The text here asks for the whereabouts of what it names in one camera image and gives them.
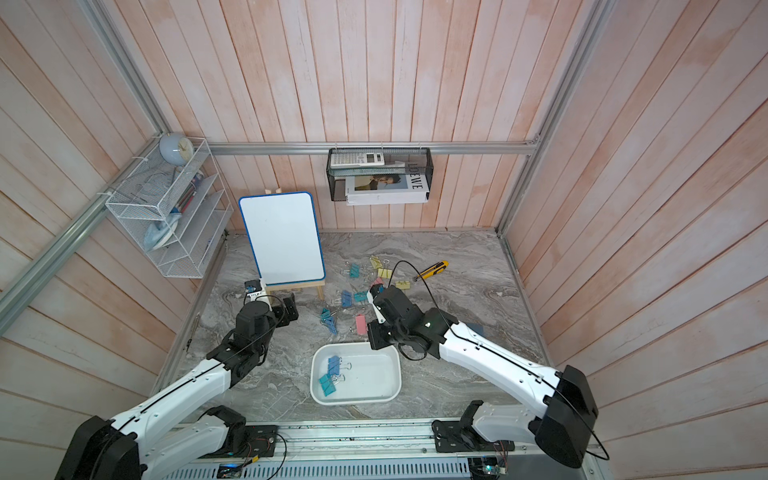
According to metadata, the small blue binder clip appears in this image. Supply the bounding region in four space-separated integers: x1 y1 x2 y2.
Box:
340 290 353 308

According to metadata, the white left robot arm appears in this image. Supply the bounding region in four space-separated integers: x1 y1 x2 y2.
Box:
56 294 299 479

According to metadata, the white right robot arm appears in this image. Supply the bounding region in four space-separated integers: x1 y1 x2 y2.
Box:
367 285 599 469

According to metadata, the white plastic storage box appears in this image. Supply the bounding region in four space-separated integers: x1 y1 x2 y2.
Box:
310 342 402 406

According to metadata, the blue teal clip pair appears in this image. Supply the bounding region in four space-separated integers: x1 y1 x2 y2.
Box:
320 308 338 335

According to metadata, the yellow black utility knife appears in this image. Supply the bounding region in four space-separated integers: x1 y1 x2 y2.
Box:
413 261 449 282

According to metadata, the blue framed whiteboard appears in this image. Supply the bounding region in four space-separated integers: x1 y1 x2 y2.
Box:
238 191 326 286

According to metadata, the white book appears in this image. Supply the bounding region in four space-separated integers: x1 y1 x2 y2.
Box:
345 174 430 206

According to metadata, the white calculator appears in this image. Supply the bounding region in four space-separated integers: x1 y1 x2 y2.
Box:
330 150 385 169

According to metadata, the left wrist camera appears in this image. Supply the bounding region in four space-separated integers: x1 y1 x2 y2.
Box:
244 279 267 304

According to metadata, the aluminium rail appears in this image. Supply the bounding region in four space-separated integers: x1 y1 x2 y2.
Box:
173 413 601 463

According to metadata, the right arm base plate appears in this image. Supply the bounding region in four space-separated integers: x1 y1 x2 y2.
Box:
431 420 515 454

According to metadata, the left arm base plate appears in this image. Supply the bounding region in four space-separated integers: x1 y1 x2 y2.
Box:
204 425 278 458

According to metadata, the white wire shelf rack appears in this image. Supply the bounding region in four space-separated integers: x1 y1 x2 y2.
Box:
106 137 233 279

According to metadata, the black mesh wall basket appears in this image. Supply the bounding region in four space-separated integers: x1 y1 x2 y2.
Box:
326 147 434 206

